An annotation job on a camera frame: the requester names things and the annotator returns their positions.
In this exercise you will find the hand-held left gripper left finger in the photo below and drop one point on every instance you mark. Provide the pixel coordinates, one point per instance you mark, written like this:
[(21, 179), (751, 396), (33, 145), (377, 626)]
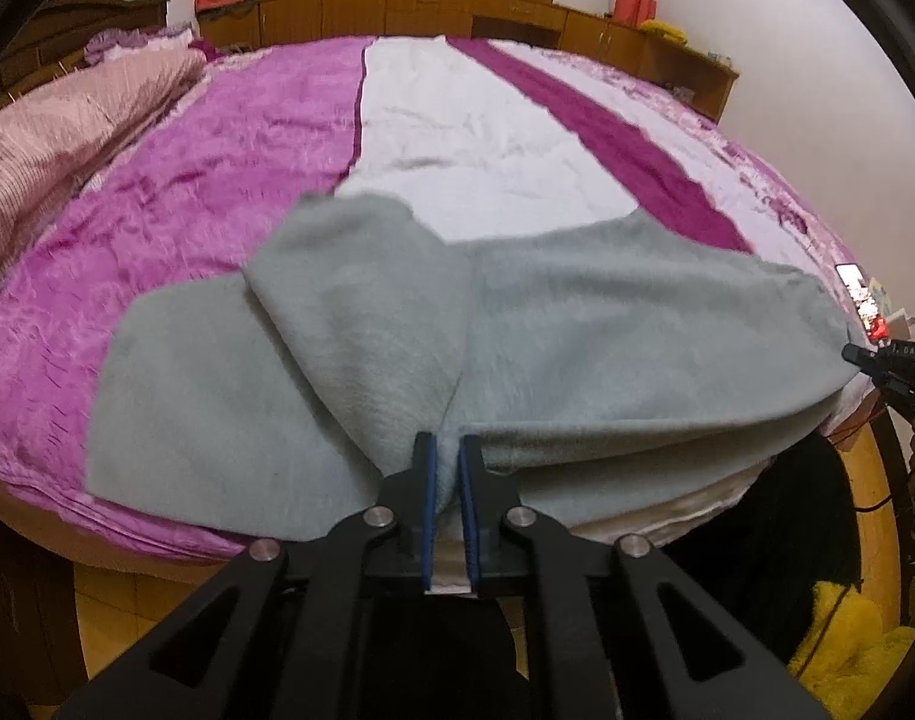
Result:
[(429, 495)]

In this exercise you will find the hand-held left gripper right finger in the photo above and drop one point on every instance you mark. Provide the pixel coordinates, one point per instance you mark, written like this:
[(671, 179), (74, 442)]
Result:
[(466, 495)]

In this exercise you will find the grey fleece pants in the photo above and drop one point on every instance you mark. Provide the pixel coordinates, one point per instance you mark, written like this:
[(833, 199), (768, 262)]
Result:
[(577, 330)]

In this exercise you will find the smartphone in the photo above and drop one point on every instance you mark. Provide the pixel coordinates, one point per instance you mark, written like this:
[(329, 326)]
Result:
[(851, 276)]

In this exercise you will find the person's dark clothing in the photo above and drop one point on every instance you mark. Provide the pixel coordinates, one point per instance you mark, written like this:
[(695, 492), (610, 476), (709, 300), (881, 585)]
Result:
[(765, 540)]

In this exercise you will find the yellow plush slipper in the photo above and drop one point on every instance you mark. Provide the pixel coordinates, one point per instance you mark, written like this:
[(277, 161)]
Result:
[(847, 645)]

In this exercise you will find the purple and white blanket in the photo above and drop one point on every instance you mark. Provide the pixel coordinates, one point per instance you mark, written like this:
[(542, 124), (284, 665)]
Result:
[(202, 165)]

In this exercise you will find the yellow cloth item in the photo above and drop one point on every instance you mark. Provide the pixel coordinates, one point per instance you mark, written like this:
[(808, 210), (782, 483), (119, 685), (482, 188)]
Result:
[(663, 30)]

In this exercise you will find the dark wooden footboard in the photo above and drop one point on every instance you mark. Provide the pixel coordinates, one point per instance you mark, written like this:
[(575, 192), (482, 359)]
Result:
[(22, 600)]

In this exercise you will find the pink checked pillow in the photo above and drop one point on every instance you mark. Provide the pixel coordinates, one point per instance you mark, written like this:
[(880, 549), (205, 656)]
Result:
[(60, 135)]

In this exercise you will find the purple ruffled pillow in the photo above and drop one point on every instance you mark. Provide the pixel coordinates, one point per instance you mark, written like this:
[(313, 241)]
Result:
[(127, 41)]

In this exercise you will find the dark wooden headboard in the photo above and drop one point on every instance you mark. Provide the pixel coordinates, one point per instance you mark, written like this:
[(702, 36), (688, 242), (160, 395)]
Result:
[(82, 22)]

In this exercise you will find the wooden wall cabinet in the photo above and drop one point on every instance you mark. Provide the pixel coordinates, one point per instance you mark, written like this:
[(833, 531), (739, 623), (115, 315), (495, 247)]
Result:
[(427, 11)]

